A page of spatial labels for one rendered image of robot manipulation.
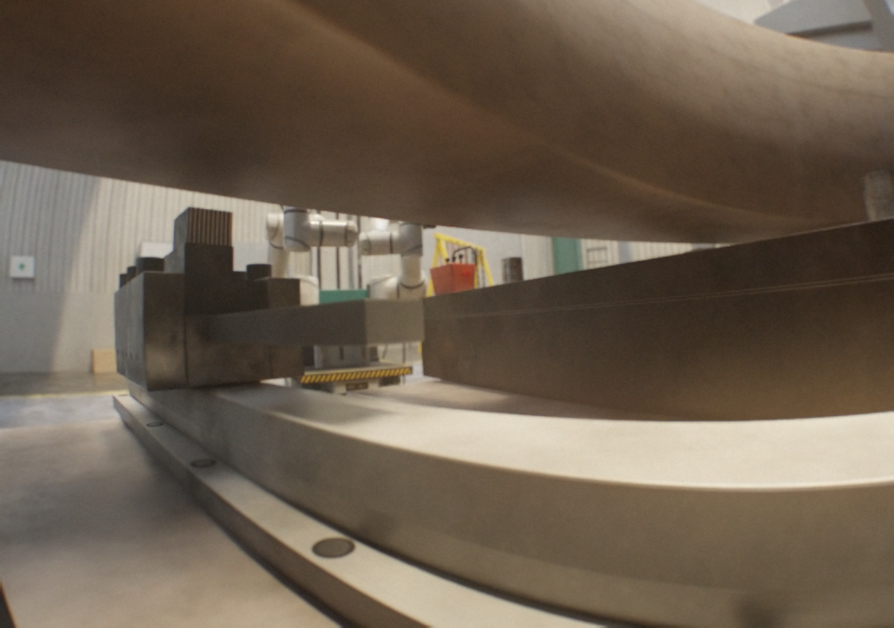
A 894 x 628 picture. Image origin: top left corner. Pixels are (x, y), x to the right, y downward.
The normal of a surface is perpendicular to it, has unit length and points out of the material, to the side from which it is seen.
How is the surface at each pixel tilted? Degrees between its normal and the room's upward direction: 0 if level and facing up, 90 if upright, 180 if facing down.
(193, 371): 90
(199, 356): 90
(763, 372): 90
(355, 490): 72
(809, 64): 90
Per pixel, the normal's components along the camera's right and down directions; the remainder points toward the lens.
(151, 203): 0.74, -0.08
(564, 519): -0.61, -0.33
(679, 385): -0.87, 0.01
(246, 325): -0.62, -0.02
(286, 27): 0.05, 1.00
